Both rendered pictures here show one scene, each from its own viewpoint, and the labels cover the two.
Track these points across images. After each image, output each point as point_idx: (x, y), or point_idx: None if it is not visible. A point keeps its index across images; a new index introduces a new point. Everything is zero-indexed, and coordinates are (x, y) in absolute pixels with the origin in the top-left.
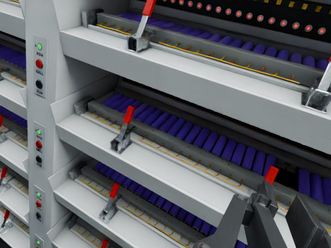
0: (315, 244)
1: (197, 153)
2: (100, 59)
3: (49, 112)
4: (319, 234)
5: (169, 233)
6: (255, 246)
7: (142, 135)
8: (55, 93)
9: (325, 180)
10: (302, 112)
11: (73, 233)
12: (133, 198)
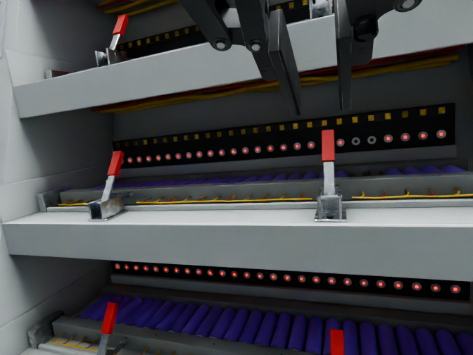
0: (346, 12)
1: (228, 185)
2: (67, 96)
3: None
4: (344, 0)
5: None
6: None
7: (144, 201)
8: (4, 172)
9: (424, 169)
10: (310, 23)
11: None
12: (150, 335)
